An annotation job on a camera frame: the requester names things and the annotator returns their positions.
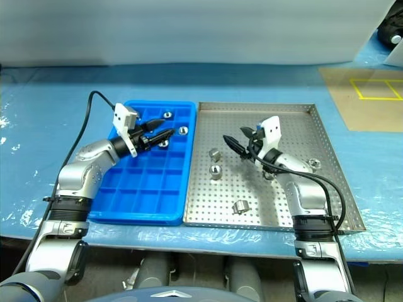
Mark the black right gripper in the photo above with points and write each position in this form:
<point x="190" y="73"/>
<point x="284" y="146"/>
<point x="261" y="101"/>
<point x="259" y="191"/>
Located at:
<point x="256" y="143"/>

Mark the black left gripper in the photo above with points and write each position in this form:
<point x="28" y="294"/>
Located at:
<point x="140" y="136"/>

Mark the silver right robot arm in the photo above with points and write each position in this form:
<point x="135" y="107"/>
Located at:
<point x="302" y="195"/>

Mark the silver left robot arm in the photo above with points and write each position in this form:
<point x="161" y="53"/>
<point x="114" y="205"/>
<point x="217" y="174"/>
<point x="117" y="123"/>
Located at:
<point x="78" y="176"/>

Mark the blue compartment tray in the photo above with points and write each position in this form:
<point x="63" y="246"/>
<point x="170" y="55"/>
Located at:
<point x="148" y="188"/>

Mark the perforated metal tray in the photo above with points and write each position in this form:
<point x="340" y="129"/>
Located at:
<point x="226" y="126"/>

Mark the brown flat mat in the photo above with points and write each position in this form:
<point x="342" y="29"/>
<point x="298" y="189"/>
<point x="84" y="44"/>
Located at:
<point x="352" y="113"/>

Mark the grey rounded cylinder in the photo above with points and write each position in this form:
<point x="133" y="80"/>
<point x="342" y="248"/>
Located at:
<point x="244" y="273"/>
<point x="154" y="270"/>

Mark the dark grey robot torso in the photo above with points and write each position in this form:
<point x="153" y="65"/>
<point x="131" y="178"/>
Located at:
<point x="167" y="295"/>

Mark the white sheet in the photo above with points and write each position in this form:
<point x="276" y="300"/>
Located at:
<point x="395" y="56"/>

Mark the black bundled object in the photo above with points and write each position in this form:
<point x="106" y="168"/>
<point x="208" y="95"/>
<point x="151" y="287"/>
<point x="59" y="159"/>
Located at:
<point x="388" y="25"/>

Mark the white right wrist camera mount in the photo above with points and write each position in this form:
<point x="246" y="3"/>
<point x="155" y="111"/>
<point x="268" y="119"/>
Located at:
<point x="272" y="129"/>

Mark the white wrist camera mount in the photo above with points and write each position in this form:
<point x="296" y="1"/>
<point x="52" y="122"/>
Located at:
<point x="272" y="129"/>
<point x="121" y="114"/>

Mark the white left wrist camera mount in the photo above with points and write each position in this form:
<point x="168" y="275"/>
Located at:
<point x="121" y="114"/>

